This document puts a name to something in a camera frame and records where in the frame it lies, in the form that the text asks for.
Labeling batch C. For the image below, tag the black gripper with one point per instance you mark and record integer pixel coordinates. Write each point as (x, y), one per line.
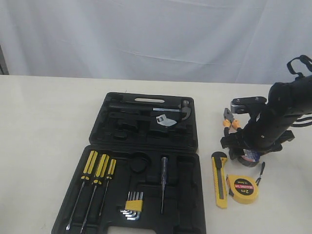
(264, 134)

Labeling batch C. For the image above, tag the black electrical tape roll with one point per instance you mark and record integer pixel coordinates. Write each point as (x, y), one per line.
(249, 158)

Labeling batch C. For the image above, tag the yellow utility knife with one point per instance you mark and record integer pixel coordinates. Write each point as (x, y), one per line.
(218, 161)

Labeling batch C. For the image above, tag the yellow 2m tape measure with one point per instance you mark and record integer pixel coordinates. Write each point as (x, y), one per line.
(244, 189)

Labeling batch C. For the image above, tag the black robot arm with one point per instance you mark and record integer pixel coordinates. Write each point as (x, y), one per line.
(294, 98)

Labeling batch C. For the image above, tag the black plastic tool case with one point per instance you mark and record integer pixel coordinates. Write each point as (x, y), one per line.
(138, 147)

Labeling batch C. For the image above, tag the orange black combination pliers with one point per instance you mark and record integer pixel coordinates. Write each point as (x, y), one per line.
(230, 122)

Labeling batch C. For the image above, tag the white backdrop curtain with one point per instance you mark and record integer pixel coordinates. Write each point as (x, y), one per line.
(232, 41)

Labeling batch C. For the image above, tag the hex key set yellow holder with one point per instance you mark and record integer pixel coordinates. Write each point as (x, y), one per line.
(133, 206)

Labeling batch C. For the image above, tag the small yellow black screwdriver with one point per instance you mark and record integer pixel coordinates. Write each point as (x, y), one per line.
(109, 176)

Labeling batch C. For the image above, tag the middle yellow black screwdriver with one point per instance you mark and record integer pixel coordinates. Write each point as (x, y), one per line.
(97, 181)

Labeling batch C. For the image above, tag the large yellow black screwdriver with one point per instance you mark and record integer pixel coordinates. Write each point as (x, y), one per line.
(85, 177)

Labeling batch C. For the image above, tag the claw hammer black handle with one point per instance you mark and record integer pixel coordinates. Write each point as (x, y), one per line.
(185, 109)

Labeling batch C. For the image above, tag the clear handle tester screwdriver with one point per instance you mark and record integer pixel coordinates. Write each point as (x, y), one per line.
(164, 162)

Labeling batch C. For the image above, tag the adjustable wrench black handle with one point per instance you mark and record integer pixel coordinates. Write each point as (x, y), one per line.
(161, 119)

